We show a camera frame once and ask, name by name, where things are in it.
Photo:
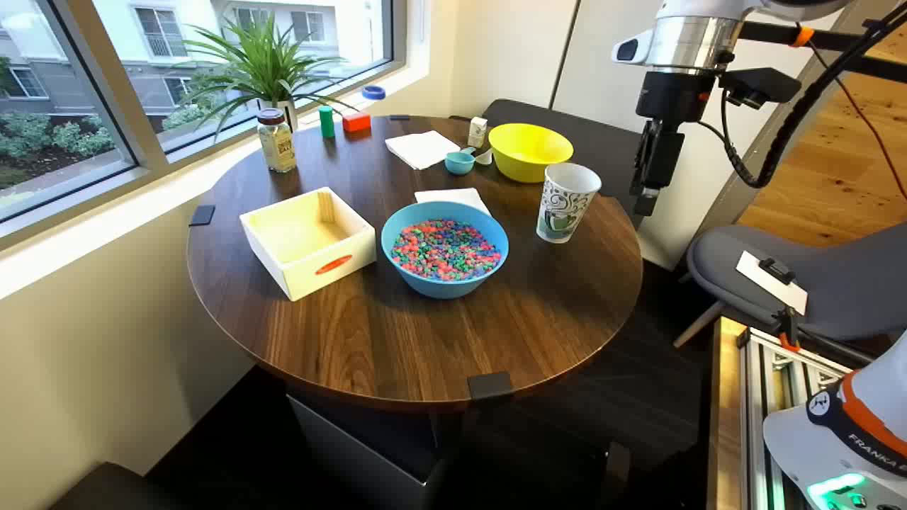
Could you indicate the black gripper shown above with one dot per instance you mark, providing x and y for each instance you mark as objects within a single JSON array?
[{"x": 673, "y": 94}]

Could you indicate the printed white paper cup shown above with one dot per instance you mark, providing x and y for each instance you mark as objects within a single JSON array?
[{"x": 567, "y": 203}]

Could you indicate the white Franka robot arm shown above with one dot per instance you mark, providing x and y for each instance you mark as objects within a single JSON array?
[{"x": 695, "y": 39}]

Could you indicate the dark grey chair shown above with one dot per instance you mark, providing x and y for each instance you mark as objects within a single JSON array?
[{"x": 605, "y": 151}]

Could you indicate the yellow plastic bowl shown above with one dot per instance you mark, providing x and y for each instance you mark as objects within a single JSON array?
[{"x": 527, "y": 151}]

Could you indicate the black clip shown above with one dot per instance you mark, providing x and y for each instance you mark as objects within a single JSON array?
[{"x": 776, "y": 270}]

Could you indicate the white tag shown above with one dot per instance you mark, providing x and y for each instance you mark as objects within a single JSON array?
[{"x": 788, "y": 292}]

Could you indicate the small light green scoop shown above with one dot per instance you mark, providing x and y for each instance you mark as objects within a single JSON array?
[{"x": 482, "y": 158}]

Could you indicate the small white carton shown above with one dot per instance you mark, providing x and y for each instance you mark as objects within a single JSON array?
[{"x": 476, "y": 132}]

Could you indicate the white paper napkin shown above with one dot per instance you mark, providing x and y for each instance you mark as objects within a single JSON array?
[
  {"x": 453, "y": 197},
  {"x": 419, "y": 149}
]

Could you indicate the colourful beads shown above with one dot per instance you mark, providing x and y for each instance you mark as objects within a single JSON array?
[{"x": 445, "y": 250}]

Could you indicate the grey-blue chair wooden legs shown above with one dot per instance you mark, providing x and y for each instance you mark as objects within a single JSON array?
[{"x": 851, "y": 284}]

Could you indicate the blue plastic bowl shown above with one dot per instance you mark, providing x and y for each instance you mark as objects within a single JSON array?
[{"x": 443, "y": 288}]

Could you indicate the black table edge clamp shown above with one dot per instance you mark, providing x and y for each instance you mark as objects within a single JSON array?
[
  {"x": 201, "y": 217},
  {"x": 489, "y": 387}
]

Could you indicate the blue round lid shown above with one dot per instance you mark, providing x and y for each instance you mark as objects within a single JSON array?
[{"x": 375, "y": 91}]

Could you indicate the red block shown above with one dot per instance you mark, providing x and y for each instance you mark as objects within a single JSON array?
[{"x": 357, "y": 127}]

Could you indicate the green block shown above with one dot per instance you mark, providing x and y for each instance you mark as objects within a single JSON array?
[{"x": 327, "y": 122}]

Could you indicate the cream wooden box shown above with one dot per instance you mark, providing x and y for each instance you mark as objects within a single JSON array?
[{"x": 307, "y": 243}]

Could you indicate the glass jar with label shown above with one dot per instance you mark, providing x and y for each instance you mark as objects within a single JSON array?
[{"x": 275, "y": 145}]

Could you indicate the green potted plant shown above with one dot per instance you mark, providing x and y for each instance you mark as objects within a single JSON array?
[{"x": 255, "y": 61}]

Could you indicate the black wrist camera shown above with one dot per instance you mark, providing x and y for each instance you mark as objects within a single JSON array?
[{"x": 759, "y": 85}]

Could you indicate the aluminium extrusion frame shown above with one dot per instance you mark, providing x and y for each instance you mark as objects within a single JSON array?
[{"x": 755, "y": 414}]

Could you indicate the grey table pedestal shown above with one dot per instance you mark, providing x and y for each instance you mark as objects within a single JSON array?
[{"x": 357, "y": 464}]

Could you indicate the large window with frame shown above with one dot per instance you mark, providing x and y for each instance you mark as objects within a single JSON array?
[{"x": 56, "y": 122}]

